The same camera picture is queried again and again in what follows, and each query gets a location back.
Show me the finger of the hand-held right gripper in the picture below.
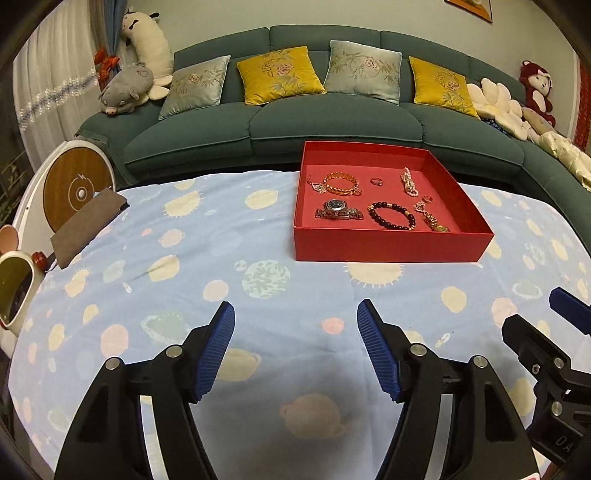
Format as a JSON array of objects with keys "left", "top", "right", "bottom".
[
  {"left": 501, "top": 314, "right": 591, "bottom": 416},
  {"left": 549, "top": 286, "right": 591, "bottom": 337}
]

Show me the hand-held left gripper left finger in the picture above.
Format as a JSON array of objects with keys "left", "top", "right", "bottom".
[{"left": 54, "top": 301, "right": 235, "bottom": 480}]

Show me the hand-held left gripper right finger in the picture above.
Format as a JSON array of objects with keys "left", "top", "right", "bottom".
[{"left": 358, "top": 299, "right": 532, "bottom": 480}]

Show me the red cardboard box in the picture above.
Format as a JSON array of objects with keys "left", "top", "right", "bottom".
[{"left": 294, "top": 141, "right": 496, "bottom": 264}]

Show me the dark bead bracelet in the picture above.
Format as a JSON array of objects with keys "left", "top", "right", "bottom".
[{"left": 367, "top": 200, "right": 417, "bottom": 230}]

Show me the gold wrist watch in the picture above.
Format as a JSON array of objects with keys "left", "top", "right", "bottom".
[{"left": 422, "top": 211, "right": 451, "bottom": 234}]

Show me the silver wrist watch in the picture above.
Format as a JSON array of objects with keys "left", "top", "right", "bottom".
[{"left": 315, "top": 198, "right": 365, "bottom": 221}]

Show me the blue planet print tablecloth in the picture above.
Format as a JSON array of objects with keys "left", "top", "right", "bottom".
[{"left": 7, "top": 170, "right": 591, "bottom": 480}]

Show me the cream quilted blanket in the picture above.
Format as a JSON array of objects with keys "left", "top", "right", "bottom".
[{"left": 538, "top": 130, "right": 591, "bottom": 190}]

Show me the gold twisted bangle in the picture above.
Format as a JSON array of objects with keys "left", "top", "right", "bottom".
[{"left": 322, "top": 171, "right": 363, "bottom": 197}]

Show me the brown flat pouch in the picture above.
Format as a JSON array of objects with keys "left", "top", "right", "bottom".
[{"left": 50, "top": 188, "right": 130, "bottom": 269}]

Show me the white rounded desk mirror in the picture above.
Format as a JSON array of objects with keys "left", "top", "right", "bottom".
[{"left": 0, "top": 225, "right": 49, "bottom": 333}]

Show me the white round wooden-disc device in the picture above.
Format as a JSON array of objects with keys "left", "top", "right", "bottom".
[{"left": 14, "top": 141, "right": 112, "bottom": 232}]

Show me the cream flower-shaped cushion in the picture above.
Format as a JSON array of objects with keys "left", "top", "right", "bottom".
[{"left": 466, "top": 78, "right": 532, "bottom": 141}]

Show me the red monkey plush toy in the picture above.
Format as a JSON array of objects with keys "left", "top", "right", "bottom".
[{"left": 518, "top": 60, "right": 557, "bottom": 127}]

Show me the dark green sofa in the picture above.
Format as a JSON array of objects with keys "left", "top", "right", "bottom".
[{"left": 76, "top": 24, "right": 591, "bottom": 217}]

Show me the yellow embroidered cushion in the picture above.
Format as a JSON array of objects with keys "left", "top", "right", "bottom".
[
  {"left": 409, "top": 56, "right": 481, "bottom": 121},
  {"left": 236, "top": 45, "right": 328, "bottom": 107}
]

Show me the grey-green embroidered cushion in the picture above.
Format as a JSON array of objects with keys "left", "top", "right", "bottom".
[
  {"left": 158, "top": 55, "right": 232, "bottom": 121},
  {"left": 323, "top": 40, "right": 403, "bottom": 106}
]

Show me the grey pig plush toy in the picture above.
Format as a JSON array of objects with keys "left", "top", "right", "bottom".
[{"left": 98, "top": 64, "right": 155, "bottom": 117}]

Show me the white curtain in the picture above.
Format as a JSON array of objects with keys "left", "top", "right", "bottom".
[{"left": 11, "top": 9, "right": 105, "bottom": 171}]

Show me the red curtain tie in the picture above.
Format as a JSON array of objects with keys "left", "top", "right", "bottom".
[{"left": 93, "top": 48, "right": 118, "bottom": 81}]

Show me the white cow plush toy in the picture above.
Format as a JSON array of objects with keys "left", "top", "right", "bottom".
[{"left": 121, "top": 6, "right": 175, "bottom": 100}]

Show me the blue curtain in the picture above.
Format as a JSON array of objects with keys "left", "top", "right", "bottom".
[{"left": 99, "top": 0, "right": 127, "bottom": 65}]

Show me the pink pearl bracelet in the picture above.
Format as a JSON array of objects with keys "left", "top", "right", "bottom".
[{"left": 400, "top": 167, "right": 420, "bottom": 197}]

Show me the red wall hanging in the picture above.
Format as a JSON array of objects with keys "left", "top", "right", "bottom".
[{"left": 573, "top": 60, "right": 591, "bottom": 153}]

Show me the framed wall picture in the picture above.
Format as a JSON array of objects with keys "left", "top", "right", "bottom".
[{"left": 445, "top": 0, "right": 494, "bottom": 24}]

